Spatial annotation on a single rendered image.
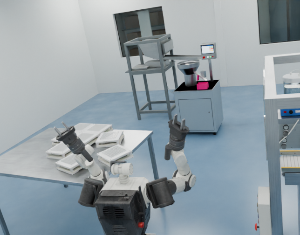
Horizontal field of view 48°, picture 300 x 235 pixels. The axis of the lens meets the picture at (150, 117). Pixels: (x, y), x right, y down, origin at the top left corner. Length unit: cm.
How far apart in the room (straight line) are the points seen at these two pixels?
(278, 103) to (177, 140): 54
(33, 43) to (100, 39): 200
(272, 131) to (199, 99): 350
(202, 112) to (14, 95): 364
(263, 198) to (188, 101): 354
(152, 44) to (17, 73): 271
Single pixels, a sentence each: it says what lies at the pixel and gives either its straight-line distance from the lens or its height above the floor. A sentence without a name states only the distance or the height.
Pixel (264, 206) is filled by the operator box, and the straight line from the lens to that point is 193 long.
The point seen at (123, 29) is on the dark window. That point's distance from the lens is 864.
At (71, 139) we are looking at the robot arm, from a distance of 206.
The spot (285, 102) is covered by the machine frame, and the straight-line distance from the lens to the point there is 178.
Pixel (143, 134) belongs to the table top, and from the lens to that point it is 363.
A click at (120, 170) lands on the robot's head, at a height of 134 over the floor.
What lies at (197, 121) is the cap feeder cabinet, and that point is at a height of 25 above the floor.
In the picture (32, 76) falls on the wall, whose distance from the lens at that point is 739.
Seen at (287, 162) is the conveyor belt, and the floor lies 83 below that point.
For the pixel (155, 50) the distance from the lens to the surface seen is 616.
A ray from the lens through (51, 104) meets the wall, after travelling 778.
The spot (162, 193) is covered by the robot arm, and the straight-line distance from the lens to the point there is 186.
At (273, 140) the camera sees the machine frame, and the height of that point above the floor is 141.
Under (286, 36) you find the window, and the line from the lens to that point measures 775.
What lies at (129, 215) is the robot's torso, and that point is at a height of 118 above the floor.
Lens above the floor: 220
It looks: 19 degrees down
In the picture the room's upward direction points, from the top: 10 degrees counter-clockwise
